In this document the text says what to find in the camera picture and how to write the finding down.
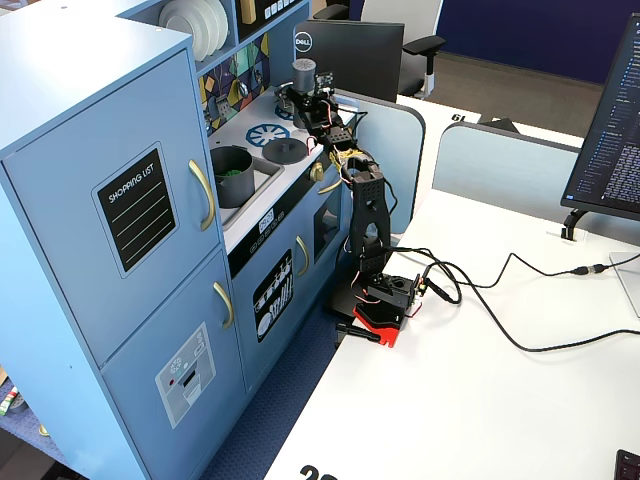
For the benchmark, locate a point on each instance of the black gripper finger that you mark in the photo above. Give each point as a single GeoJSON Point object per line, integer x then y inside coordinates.
{"type": "Point", "coordinates": [287, 91]}
{"type": "Point", "coordinates": [316, 98]}

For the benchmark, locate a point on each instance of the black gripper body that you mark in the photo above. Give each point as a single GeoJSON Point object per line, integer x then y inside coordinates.
{"type": "Point", "coordinates": [301, 100]}

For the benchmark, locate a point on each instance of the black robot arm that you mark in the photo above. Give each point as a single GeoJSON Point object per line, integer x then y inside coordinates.
{"type": "Point", "coordinates": [370, 200]}

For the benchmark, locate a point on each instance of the steel toy pot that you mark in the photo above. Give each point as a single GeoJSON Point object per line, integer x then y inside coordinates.
{"type": "Point", "coordinates": [286, 105]}

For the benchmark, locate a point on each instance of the dark gray pot lid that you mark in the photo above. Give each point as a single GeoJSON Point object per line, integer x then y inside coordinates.
{"type": "Point", "coordinates": [285, 151]}

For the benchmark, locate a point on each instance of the black Dell monitor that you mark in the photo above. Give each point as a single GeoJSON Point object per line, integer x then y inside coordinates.
{"type": "Point", "coordinates": [350, 55]}

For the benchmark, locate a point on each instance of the gold stove knob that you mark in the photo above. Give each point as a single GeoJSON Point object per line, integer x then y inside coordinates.
{"type": "Point", "coordinates": [316, 172]}

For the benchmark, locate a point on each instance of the gray rounded desk divider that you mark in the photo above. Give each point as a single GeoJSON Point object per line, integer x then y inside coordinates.
{"type": "Point", "coordinates": [395, 165]}

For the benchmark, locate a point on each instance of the white toy plate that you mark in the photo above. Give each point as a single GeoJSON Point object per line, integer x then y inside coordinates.
{"type": "Point", "coordinates": [177, 25]}
{"type": "Point", "coordinates": [206, 25]}
{"type": "Point", "coordinates": [222, 22]}

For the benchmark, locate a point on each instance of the green toy food pieces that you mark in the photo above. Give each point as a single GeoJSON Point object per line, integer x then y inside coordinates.
{"type": "Point", "coordinates": [229, 172]}

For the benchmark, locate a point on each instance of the white black office chair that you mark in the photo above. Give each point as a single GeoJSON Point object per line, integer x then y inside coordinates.
{"type": "Point", "coordinates": [400, 35]}

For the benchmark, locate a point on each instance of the gray toy cooking pot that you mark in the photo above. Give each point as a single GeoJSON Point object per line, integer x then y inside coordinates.
{"type": "Point", "coordinates": [235, 187]}

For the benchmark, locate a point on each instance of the gray desk divider black trim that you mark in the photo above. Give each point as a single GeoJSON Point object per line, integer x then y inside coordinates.
{"type": "Point", "coordinates": [505, 160]}

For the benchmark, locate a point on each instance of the motor controller board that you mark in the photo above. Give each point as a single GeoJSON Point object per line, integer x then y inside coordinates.
{"type": "Point", "coordinates": [423, 285]}

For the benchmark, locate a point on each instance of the black table clamp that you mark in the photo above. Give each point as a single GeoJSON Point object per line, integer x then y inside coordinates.
{"type": "Point", "coordinates": [357, 332]}

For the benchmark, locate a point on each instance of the blue toy kitchen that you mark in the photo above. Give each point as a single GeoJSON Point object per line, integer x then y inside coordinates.
{"type": "Point", "coordinates": [75, 200]}

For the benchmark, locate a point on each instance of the computer monitor showing code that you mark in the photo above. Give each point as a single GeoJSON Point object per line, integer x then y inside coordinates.
{"type": "Point", "coordinates": [607, 115]}

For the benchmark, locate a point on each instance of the silver laptop stand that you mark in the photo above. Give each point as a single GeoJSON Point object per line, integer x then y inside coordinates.
{"type": "Point", "coordinates": [627, 285]}

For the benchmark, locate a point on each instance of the red green striped box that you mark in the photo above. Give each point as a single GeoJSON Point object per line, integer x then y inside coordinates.
{"type": "Point", "coordinates": [7, 400]}

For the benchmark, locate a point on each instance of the black keyboard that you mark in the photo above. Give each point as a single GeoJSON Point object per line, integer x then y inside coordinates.
{"type": "Point", "coordinates": [629, 466]}

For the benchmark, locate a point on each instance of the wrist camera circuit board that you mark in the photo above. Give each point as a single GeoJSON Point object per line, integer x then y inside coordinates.
{"type": "Point", "coordinates": [325, 80]}

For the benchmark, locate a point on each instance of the red robot base mount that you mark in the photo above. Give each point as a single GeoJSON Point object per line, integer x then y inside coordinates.
{"type": "Point", "coordinates": [377, 325]}

